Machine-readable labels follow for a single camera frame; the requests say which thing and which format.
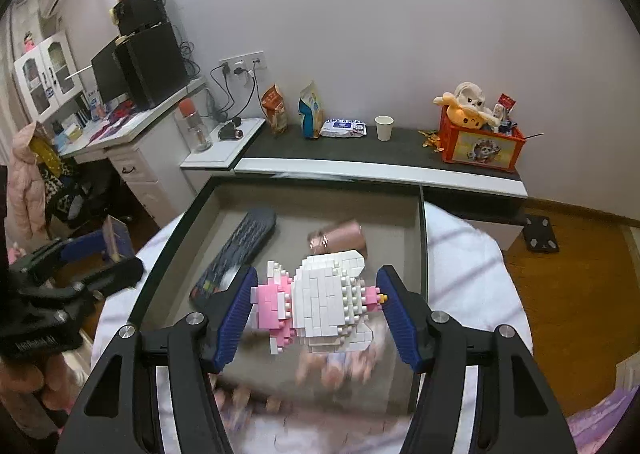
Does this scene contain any black TV remote control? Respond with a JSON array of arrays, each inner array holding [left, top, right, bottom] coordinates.
[[190, 207, 277, 309]]

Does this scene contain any pink wooden doll figure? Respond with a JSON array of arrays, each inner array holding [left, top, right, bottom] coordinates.
[[295, 320, 387, 391]]

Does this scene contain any white pink brick figure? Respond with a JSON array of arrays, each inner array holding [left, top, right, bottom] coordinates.
[[247, 251, 388, 356]]

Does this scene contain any person left hand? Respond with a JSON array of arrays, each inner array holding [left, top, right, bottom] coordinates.
[[1, 353, 79, 411]]

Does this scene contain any pink puffer jacket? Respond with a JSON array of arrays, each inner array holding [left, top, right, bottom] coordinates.
[[6, 122, 60, 240]]

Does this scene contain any pink floral bedding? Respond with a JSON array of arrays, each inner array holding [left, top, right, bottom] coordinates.
[[567, 386, 639, 454]]

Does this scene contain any white desk with drawers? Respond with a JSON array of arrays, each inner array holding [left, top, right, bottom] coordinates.
[[61, 78, 205, 228]]

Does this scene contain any clear bottle orange cap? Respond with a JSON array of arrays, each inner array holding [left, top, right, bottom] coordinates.
[[178, 98, 212, 153]]

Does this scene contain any black floor scale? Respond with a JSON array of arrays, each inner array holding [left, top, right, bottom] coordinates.
[[523, 214, 560, 254]]

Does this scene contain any pink black storage box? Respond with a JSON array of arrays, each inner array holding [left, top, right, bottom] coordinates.
[[130, 178, 426, 415]]

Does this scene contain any white side table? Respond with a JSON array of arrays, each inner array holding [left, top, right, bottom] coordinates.
[[180, 118, 265, 193]]

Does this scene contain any black computer monitor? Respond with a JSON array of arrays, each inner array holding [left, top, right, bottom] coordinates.
[[91, 40, 129, 103]]

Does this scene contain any white glass door cabinet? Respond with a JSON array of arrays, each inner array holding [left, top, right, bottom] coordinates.
[[14, 32, 84, 123]]

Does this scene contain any low black white shelf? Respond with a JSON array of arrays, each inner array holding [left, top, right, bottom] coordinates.
[[234, 128, 528, 251]]

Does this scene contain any black computer tower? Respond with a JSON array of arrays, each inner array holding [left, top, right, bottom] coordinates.
[[114, 23, 190, 111]]

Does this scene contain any orange snack bag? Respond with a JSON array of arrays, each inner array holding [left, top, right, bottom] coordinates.
[[260, 84, 288, 135]]

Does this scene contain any blue white snack bag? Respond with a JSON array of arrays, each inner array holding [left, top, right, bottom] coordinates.
[[298, 81, 324, 140]]

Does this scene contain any red toy box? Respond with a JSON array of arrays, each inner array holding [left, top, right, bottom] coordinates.
[[438, 108, 526, 173]]

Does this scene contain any wet wipes pack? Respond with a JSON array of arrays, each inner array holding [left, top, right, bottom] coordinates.
[[320, 118, 368, 138]]

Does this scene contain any yellow plush toy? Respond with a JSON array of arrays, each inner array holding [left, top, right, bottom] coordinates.
[[433, 92, 500, 130]]

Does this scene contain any white paper cup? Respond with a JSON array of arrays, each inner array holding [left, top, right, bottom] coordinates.
[[375, 115, 395, 142]]

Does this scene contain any white wall power strip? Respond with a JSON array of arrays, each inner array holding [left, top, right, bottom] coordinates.
[[219, 50, 268, 72]]

